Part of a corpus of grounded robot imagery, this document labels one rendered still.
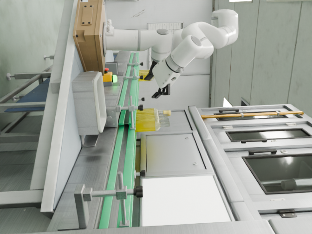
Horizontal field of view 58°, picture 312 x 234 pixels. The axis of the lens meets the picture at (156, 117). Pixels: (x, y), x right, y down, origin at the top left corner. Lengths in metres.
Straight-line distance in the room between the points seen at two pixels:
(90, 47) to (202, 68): 6.40
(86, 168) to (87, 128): 0.18
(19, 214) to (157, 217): 0.54
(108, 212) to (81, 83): 0.49
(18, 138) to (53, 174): 0.75
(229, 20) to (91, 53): 0.60
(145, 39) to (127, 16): 5.92
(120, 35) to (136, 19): 5.91
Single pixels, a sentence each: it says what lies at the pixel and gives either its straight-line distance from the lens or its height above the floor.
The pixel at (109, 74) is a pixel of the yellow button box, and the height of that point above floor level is 0.82.
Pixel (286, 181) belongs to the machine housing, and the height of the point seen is 1.64.
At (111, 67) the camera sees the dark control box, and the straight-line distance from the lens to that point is 1.97.
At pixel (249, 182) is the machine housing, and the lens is 1.38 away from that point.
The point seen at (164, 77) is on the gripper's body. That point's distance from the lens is 1.11.
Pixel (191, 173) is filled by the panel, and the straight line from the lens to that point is 1.31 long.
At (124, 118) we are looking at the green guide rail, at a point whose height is 0.91.
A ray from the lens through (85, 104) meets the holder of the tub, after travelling 1.13.
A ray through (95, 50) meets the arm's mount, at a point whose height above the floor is 0.83.
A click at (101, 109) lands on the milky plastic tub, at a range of 1.29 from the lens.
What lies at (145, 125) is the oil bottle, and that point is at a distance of 1.47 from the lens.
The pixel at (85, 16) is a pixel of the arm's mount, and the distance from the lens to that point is 1.27.
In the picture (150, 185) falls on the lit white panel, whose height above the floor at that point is 1.03.
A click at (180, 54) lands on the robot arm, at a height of 1.16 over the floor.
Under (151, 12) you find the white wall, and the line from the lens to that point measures 7.22.
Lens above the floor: 1.03
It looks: 2 degrees up
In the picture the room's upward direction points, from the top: 87 degrees clockwise
